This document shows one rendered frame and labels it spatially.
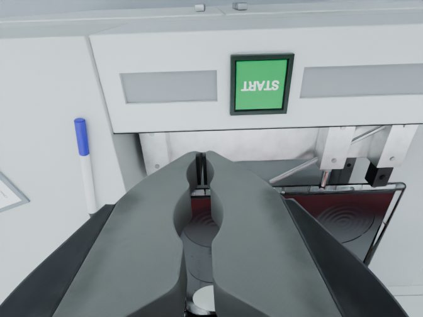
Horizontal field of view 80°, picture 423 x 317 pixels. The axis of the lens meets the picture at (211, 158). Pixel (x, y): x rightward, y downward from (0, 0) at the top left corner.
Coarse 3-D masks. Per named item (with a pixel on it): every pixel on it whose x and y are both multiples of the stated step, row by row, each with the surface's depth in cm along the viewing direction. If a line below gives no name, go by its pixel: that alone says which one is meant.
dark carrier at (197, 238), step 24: (360, 192) 39; (384, 192) 39; (192, 216) 41; (336, 216) 42; (360, 216) 42; (192, 240) 44; (360, 240) 45; (192, 264) 48; (192, 288) 52; (192, 312) 57
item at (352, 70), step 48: (96, 48) 22; (144, 48) 22; (192, 48) 22; (240, 48) 22; (288, 48) 22; (336, 48) 22; (384, 48) 23; (144, 96) 25; (192, 96) 25; (336, 96) 25; (384, 96) 25
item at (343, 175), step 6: (348, 162) 42; (354, 162) 42; (348, 168) 43; (330, 174) 47; (336, 174) 45; (342, 174) 43; (348, 174) 43; (330, 180) 47; (336, 180) 45; (342, 180) 44; (348, 180) 44
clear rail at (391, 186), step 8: (312, 184) 39; (328, 184) 39; (336, 184) 39; (344, 184) 39; (352, 184) 39; (360, 184) 39; (368, 184) 39; (392, 184) 38; (400, 184) 38; (200, 192) 38; (208, 192) 38; (280, 192) 38; (288, 192) 38; (296, 192) 39; (304, 192) 39; (312, 192) 39; (320, 192) 39; (328, 192) 39; (336, 192) 39
